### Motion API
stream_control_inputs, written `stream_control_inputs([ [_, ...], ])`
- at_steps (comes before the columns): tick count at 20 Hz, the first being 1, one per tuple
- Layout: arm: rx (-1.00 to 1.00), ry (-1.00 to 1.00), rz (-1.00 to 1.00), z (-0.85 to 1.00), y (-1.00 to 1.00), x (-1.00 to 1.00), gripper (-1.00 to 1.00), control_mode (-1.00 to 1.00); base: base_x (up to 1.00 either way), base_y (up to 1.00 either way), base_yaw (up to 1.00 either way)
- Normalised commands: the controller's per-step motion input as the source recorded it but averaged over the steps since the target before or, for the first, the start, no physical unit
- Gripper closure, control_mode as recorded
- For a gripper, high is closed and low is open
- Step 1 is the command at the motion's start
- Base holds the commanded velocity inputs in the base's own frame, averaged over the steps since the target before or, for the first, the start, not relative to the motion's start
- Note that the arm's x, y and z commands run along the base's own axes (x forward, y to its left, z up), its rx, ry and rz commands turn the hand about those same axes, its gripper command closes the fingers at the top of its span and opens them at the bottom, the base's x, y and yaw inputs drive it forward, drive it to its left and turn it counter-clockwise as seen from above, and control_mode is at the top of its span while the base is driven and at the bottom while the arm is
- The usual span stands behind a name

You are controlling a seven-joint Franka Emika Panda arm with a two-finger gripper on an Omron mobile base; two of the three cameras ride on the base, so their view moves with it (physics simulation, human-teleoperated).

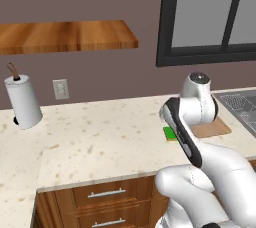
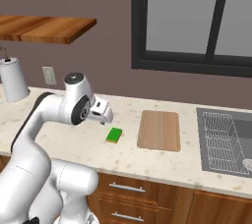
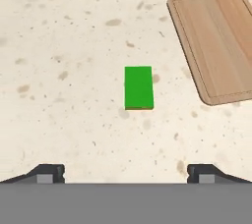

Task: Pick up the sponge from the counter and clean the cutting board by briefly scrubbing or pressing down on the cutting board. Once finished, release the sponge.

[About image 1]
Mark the green sponge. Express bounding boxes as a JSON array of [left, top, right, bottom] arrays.
[[162, 125, 178, 142]]

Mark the light wooden cutting board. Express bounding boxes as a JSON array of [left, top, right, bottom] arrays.
[[191, 117, 233, 139]]

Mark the wooden drawer front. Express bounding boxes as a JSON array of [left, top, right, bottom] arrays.
[[77, 205, 148, 228], [72, 179, 142, 210]]

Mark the white paper towel roll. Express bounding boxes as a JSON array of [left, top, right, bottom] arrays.
[[4, 74, 44, 131]]

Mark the wooden cabinet run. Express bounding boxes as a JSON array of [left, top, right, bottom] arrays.
[[32, 158, 256, 228]]

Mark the steel sink basin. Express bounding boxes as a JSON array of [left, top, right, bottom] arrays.
[[213, 91, 256, 139]]

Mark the black framed window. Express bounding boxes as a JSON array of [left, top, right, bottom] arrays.
[[155, 0, 256, 68]]

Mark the dark paper towel holder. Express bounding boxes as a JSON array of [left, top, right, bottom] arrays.
[[6, 62, 22, 126]]

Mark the grey wall outlet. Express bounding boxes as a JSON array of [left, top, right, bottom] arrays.
[[52, 78, 71, 101]]

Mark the wooden wall shelf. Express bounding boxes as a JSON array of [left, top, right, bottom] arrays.
[[0, 19, 140, 56]]

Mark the silver drawer handle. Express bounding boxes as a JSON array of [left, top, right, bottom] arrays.
[[87, 188, 127, 199], [91, 217, 127, 228]]

